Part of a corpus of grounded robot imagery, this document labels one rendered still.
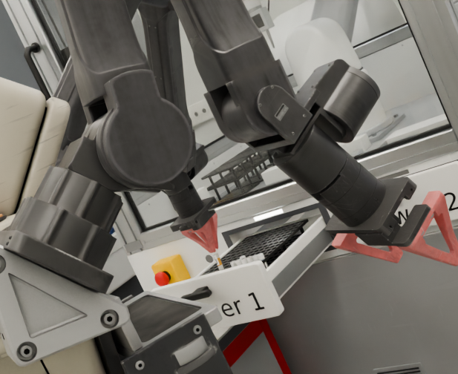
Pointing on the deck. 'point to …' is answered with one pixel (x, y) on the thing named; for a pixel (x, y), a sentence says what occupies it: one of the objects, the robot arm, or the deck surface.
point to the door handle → (36, 68)
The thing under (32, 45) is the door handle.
